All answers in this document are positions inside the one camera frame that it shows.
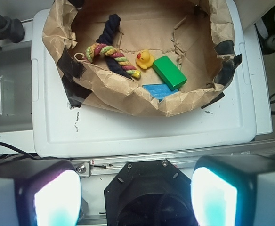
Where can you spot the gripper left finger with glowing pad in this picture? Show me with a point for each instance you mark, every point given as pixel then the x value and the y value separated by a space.
pixel 39 193

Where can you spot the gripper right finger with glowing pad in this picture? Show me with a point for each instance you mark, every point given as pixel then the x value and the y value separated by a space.
pixel 234 190

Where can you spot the yellow rubber duck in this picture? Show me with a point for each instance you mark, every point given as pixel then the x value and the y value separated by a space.
pixel 144 59

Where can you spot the white plastic bin lid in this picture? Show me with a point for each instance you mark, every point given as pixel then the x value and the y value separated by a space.
pixel 62 131

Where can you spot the clear plastic container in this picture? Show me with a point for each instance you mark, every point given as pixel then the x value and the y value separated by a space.
pixel 16 87

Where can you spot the blue ridged block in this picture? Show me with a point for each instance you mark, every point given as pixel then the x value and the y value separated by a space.
pixel 159 91

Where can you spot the green rectangular block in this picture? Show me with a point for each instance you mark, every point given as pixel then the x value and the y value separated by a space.
pixel 169 73

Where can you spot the crumpled brown paper liner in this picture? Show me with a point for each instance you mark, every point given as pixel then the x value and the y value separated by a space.
pixel 196 35

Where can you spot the black clamp knob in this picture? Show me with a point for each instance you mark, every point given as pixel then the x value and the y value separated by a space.
pixel 11 29

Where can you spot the black octagonal mount plate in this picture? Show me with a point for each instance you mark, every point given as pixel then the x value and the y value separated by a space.
pixel 149 193

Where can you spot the multicolour twisted rope toy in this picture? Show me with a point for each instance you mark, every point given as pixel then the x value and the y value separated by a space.
pixel 115 60

